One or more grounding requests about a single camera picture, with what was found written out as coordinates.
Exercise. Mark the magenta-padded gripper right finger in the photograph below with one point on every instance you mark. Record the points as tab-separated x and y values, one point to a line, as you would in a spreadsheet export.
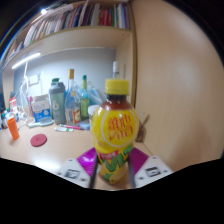
141	160

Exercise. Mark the red and white canister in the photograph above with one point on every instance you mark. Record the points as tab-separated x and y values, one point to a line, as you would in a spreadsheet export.
13	103

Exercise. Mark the white wall socket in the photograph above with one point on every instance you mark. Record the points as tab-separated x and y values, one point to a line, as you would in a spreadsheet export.
33	79

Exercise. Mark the blue and white carton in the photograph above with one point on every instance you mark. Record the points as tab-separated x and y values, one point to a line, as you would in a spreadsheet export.
41	108

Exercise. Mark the grey shaker bottle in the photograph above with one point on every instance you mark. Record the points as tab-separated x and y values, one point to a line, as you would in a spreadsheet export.
57	103

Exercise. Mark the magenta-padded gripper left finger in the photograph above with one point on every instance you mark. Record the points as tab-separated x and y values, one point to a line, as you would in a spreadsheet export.
85	160

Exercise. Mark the orange plastic cup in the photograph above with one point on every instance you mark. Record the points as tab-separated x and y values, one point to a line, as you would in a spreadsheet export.
13	128

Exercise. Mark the white hairbrush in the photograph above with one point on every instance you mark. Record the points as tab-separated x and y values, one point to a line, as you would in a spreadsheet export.
40	123

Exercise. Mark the clear glass bottle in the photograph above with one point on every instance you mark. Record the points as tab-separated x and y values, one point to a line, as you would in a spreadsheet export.
115	68

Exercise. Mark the yellow drink bottle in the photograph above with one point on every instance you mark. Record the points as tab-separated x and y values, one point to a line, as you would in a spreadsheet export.
115	126

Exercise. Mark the under-shelf light strip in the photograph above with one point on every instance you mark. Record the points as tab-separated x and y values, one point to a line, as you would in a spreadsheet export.
26	60

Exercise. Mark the slender green-capped bottle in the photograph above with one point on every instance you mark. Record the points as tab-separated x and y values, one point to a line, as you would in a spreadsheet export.
84	100

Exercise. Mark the white-lidded jar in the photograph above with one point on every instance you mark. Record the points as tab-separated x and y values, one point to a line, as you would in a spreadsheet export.
91	110

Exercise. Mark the flat round red coaster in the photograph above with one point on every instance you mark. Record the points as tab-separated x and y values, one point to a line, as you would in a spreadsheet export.
38	140

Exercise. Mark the wooden shelf unit with books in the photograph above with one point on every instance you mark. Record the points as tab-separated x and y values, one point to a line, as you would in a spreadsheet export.
83	38

